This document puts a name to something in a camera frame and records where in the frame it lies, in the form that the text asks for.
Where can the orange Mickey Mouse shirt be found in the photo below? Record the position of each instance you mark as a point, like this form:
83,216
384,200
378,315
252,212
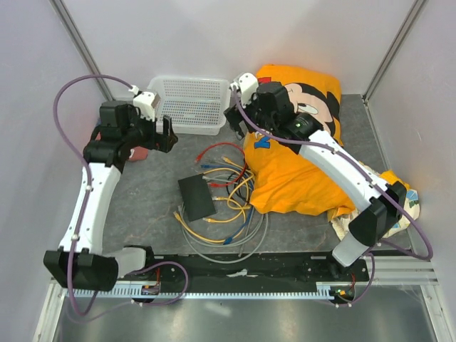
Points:
311,179

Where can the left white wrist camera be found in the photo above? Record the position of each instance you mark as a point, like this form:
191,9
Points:
147,102

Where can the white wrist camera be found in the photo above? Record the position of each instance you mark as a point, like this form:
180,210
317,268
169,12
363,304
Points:
147,102
245,86

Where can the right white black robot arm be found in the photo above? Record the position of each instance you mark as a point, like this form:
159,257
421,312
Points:
368,226

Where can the folded red shirt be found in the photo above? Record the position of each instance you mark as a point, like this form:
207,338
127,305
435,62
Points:
138,154

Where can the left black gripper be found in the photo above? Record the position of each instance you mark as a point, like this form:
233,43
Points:
161,142

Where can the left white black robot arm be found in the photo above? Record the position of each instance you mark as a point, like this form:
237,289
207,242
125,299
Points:
79,262

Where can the grey slotted cable duct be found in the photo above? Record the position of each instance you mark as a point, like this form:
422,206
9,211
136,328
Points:
129,290

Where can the white plastic basket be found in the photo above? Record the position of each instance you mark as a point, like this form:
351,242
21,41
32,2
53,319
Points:
195,105

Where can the black network switch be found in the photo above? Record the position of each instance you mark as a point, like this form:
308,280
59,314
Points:
196,197

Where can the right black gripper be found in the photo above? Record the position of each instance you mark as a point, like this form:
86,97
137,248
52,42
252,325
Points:
234,117

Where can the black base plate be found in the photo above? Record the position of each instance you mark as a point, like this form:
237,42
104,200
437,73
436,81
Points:
297,266

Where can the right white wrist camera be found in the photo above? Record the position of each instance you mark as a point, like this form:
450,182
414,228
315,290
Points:
245,86

